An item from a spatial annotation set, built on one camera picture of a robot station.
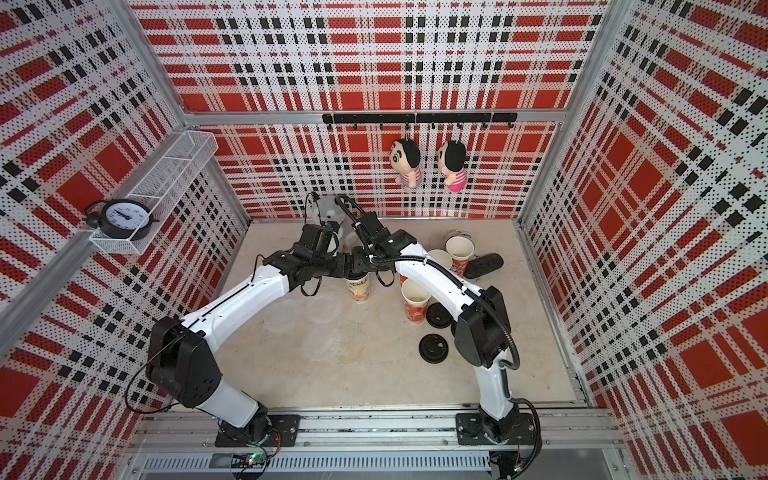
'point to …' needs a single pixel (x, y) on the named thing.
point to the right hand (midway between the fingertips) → (365, 261)
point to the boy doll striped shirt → (405, 158)
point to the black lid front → (433, 348)
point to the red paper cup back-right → (460, 249)
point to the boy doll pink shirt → (452, 160)
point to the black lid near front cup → (438, 317)
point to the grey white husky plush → (331, 212)
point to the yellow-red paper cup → (359, 289)
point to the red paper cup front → (416, 300)
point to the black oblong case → (483, 264)
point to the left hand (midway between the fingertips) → (348, 262)
